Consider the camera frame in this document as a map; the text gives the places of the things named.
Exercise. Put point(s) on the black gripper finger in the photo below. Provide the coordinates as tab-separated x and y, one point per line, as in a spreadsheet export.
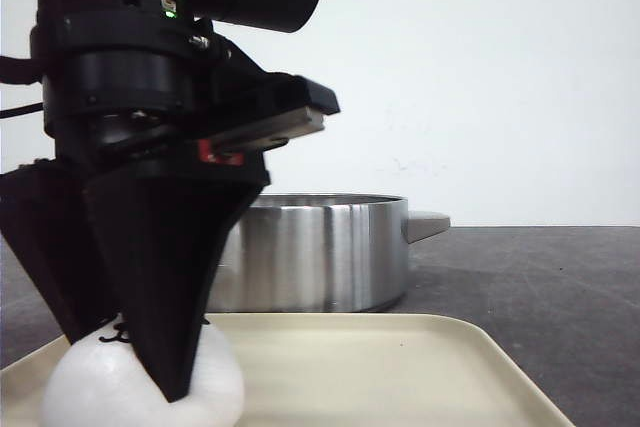
161	224
44	220

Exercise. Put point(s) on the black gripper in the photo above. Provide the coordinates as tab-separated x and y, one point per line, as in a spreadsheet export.
122	86

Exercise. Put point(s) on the panda bun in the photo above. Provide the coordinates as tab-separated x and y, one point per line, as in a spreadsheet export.
100	382

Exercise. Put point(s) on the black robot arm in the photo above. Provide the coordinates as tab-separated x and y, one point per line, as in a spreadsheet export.
160	126

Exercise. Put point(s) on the stainless steel steamer pot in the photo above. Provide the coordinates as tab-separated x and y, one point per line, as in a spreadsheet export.
320	253

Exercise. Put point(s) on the cream plastic tray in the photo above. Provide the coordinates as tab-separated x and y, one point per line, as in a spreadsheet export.
345	370

